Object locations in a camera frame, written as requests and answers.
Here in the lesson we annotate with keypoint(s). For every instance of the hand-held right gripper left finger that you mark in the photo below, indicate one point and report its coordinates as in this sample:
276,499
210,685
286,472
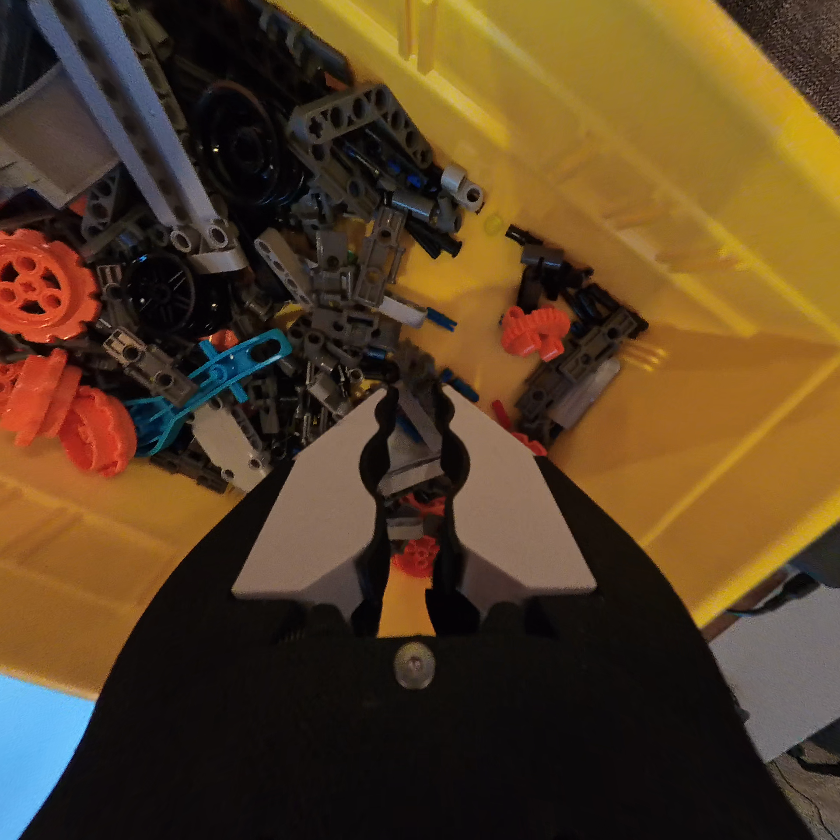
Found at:
315,525

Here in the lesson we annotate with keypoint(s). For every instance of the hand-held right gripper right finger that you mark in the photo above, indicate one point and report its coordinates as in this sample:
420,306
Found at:
519,525

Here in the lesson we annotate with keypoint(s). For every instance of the small orange gear wheel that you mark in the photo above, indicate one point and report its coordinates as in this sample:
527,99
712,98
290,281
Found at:
418,554

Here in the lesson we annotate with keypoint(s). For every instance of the small light grey block piece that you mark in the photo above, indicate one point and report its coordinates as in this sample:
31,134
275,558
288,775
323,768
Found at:
414,453

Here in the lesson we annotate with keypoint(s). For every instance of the pile of building block parts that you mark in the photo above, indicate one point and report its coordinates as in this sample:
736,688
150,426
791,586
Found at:
289,263

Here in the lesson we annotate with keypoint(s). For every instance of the yellow plastic bin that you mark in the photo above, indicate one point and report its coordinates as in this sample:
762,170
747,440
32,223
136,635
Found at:
630,171

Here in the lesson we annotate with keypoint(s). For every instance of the teal paddle piece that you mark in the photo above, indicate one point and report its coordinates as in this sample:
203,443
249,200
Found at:
210,387

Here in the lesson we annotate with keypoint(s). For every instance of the black rubber tyre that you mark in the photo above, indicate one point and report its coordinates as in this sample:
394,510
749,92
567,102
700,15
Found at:
236,138

